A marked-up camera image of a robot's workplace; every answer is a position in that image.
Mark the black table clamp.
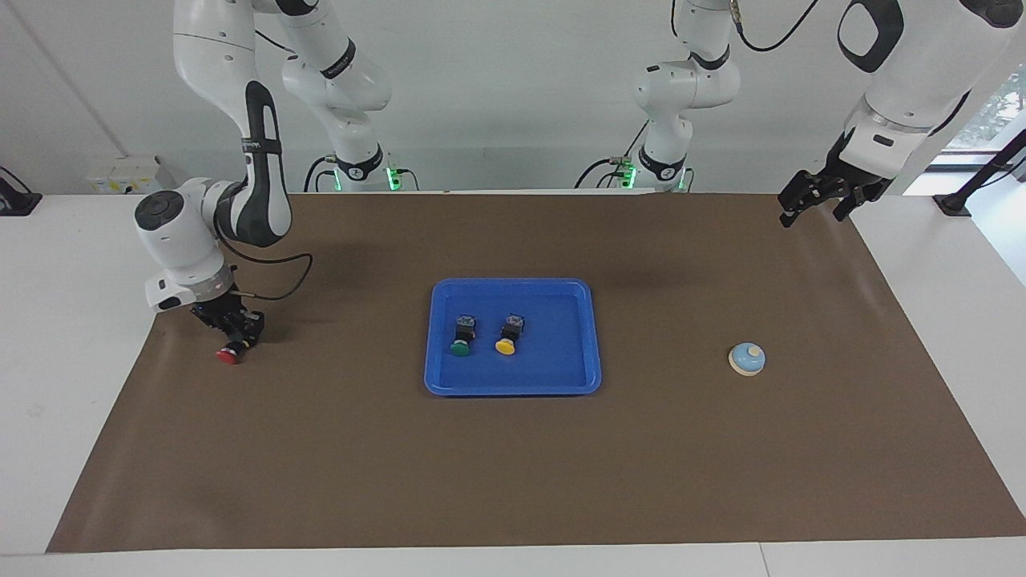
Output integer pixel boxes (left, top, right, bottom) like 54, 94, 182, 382
0, 166, 42, 217

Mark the black right base cable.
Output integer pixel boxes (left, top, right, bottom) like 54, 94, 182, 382
303, 155, 337, 193

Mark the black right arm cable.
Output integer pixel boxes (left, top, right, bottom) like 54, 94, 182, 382
215, 228, 313, 303

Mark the blue plastic tray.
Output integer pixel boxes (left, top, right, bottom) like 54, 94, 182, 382
423, 277, 603, 397

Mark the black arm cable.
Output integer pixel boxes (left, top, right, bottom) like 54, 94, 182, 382
728, 0, 820, 53
215, 228, 313, 303

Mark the black base cable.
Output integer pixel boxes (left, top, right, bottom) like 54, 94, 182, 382
303, 155, 337, 193
574, 120, 652, 191

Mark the green push button switch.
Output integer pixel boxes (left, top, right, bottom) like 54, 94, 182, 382
449, 315, 478, 357

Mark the yellow push button switch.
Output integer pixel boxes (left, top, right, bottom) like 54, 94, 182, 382
495, 314, 527, 356

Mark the black angled stand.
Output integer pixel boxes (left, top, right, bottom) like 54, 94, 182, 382
932, 128, 1026, 218

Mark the black left base cable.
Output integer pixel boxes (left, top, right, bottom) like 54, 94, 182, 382
574, 120, 652, 191

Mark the white power strip box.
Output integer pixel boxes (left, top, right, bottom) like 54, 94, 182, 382
87, 156, 176, 195

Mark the light blue desk bell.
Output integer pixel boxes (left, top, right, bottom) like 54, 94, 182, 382
728, 340, 766, 377

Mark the brown table mat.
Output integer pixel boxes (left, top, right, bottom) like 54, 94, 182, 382
46, 192, 1026, 554

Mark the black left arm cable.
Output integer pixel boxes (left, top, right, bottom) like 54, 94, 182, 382
728, 0, 820, 53

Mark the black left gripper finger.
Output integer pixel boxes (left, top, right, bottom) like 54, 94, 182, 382
834, 188, 870, 223
779, 170, 830, 229

